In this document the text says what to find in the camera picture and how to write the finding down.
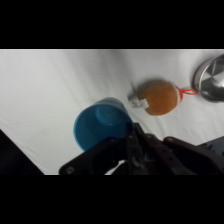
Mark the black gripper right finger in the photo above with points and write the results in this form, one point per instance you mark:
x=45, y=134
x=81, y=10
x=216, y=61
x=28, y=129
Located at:
x=173, y=156

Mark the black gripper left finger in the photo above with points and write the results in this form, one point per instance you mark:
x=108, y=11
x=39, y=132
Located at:
x=96, y=156

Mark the blue plastic cup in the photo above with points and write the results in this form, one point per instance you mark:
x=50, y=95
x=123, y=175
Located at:
x=100, y=125

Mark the steel bowl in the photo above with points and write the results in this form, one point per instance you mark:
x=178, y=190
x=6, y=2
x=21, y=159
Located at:
x=211, y=80

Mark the brown and orange plush toy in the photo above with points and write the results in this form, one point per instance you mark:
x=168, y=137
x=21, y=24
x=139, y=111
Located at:
x=161, y=98

